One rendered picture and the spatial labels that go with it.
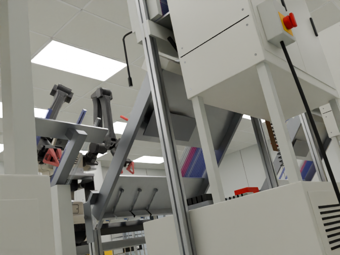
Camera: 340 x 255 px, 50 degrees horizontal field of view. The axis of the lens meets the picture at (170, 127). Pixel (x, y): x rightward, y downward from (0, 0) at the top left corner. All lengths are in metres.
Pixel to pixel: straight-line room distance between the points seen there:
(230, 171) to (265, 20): 10.51
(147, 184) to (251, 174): 9.59
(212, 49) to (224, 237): 0.63
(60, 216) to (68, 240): 0.09
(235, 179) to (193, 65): 10.33
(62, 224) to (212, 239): 0.55
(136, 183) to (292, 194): 0.85
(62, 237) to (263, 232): 0.71
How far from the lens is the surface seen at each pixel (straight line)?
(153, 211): 1.89
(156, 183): 1.81
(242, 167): 11.45
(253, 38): 1.21
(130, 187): 1.71
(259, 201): 1.12
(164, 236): 1.36
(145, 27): 1.50
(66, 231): 1.42
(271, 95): 1.14
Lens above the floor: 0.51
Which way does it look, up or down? 18 degrees up
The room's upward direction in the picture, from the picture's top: 11 degrees counter-clockwise
